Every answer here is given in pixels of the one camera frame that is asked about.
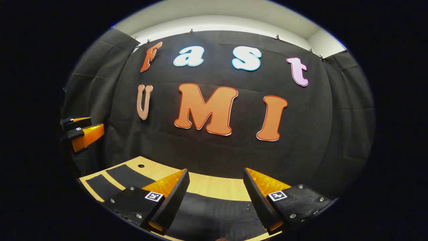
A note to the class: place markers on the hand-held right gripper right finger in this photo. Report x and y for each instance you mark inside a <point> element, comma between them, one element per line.
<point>255,197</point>

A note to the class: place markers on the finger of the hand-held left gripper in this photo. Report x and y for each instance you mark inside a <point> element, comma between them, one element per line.
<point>88,135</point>
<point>75,123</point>

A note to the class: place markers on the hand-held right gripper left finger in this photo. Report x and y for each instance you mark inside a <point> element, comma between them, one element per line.
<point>177,197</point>

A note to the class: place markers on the dark blue jeans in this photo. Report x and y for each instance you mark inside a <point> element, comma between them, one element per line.
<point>214,214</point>

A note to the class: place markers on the black backdrop cloth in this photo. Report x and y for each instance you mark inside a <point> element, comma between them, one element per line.
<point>234,157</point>

